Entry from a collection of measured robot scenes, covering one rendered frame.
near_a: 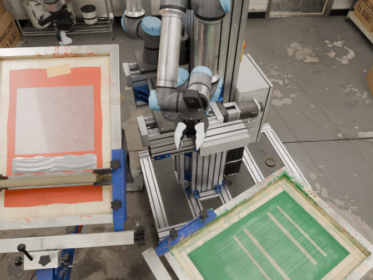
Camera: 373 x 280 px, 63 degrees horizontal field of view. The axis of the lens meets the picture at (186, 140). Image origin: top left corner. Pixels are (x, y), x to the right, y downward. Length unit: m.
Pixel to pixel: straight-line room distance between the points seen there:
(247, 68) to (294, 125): 1.63
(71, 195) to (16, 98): 0.50
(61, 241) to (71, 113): 0.54
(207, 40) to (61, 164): 0.80
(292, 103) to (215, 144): 2.25
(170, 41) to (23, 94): 0.75
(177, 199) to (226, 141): 1.02
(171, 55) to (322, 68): 3.39
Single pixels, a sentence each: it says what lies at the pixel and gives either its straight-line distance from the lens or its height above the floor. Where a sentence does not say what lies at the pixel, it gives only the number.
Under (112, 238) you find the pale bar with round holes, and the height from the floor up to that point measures 1.16.
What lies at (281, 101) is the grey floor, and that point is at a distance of 3.67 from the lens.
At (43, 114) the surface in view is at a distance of 1.51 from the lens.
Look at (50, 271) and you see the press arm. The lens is 1.38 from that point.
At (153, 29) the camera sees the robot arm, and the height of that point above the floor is 1.47.
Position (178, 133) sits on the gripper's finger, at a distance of 0.87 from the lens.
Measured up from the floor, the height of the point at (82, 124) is 1.34.
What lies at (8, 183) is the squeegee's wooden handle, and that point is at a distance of 1.40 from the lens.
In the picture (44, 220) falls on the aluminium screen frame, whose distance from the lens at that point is 1.42.
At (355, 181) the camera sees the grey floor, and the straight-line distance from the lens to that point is 3.17.
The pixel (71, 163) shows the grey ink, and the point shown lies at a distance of 1.42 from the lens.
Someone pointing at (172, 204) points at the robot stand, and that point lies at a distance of 2.42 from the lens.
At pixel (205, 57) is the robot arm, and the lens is 1.27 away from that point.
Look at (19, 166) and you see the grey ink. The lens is 1.50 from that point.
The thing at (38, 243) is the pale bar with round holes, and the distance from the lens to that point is 1.38.
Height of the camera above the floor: 2.31
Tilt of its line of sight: 48 degrees down
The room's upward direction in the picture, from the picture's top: straight up
